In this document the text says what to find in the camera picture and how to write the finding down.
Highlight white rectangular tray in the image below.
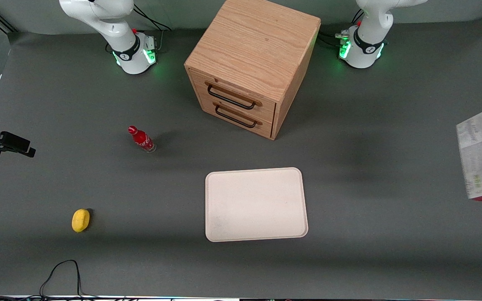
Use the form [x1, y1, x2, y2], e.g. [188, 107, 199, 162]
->
[205, 167, 309, 242]

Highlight yellow lemon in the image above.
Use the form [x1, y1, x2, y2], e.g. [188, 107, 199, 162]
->
[72, 209, 90, 233]

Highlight red cola bottle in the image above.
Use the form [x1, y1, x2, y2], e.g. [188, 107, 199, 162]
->
[128, 125, 157, 153]

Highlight wooden drawer cabinet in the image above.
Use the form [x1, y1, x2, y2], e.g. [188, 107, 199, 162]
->
[184, 0, 321, 140]

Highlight thin black looped cable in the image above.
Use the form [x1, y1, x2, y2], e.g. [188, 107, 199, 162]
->
[39, 260, 83, 300]

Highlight black cables at right arm base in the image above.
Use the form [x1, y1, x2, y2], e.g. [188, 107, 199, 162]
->
[133, 3, 172, 32]

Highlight black cables at arm base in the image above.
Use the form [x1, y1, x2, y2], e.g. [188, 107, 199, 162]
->
[320, 31, 350, 47]
[133, 3, 172, 32]

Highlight black cables at left arm base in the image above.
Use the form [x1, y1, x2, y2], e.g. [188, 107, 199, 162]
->
[320, 31, 350, 47]

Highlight black drawer handle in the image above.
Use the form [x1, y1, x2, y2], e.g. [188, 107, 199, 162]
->
[207, 84, 258, 110]
[215, 105, 258, 128]

